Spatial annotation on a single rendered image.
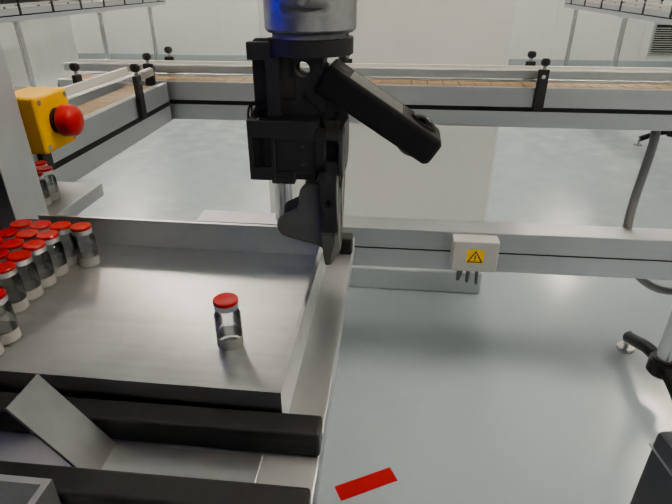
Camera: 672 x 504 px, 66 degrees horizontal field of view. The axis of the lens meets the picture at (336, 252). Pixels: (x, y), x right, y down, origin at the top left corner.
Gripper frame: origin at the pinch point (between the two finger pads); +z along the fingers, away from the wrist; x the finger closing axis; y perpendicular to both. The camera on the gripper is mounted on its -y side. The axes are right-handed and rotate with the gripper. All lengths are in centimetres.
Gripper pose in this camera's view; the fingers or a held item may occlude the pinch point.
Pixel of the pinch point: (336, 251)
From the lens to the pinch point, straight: 52.1
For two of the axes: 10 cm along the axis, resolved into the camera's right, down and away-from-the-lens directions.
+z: 0.0, 8.9, 4.7
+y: -9.9, -0.5, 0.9
